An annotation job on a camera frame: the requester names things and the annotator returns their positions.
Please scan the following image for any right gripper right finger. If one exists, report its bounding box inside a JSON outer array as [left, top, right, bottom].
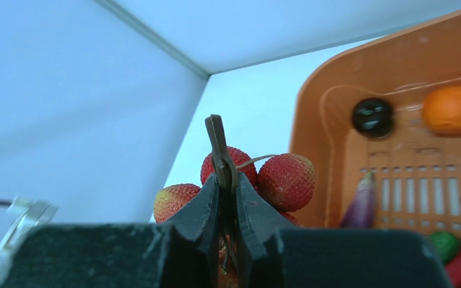
[[235, 173, 451, 287]]

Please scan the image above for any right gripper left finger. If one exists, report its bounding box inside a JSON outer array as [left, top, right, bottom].
[[0, 175, 220, 287]]

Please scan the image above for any red toy lychee bunch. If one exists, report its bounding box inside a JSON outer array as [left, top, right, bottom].
[[153, 114, 316, 288]]

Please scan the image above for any dark purple toy mangosteen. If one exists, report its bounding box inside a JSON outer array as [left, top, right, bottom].
[[351, 97, 394, 139]]

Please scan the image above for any orange toy tangerine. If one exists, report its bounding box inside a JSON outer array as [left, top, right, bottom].
[[421, 85, 461, 135]]

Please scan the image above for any purple toy eggplant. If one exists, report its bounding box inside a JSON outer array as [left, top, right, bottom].
[[339, 172, 376, 229]]

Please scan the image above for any orange plastic basket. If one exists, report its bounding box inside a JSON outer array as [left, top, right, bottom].
[[289, 2, 461, 288]]

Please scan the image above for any green toy pepper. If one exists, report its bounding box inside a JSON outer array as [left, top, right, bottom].
[[429, 231, 461, 265]]

